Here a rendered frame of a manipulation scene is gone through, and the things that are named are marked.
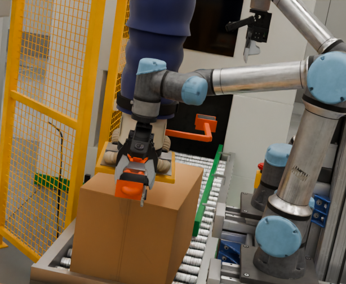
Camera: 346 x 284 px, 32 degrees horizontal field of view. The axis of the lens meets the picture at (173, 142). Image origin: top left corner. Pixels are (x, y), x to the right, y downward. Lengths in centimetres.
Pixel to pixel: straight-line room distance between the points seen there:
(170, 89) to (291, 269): 60
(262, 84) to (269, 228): 39
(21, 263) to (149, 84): 238
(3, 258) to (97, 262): 146
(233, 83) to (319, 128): 30
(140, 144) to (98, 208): 84
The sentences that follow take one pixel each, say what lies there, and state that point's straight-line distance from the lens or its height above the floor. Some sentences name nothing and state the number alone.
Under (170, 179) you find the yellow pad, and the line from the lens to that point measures 216.
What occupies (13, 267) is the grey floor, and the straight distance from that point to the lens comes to 378.
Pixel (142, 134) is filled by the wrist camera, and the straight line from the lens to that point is 163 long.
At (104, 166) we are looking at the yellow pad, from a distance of 218.
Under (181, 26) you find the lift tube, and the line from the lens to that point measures 214.
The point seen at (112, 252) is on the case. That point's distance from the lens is 245.
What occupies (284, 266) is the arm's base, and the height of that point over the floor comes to 107.
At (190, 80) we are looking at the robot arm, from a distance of 158.
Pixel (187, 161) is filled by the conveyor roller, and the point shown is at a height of 55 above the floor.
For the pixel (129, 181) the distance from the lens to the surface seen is 168.
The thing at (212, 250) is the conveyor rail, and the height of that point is 60.
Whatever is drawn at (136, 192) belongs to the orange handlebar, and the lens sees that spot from 166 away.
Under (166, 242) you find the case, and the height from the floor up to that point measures 81.
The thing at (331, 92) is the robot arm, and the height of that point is 159.
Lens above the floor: 179
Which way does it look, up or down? 15 degrees down
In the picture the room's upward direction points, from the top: 9 degrees clockwise
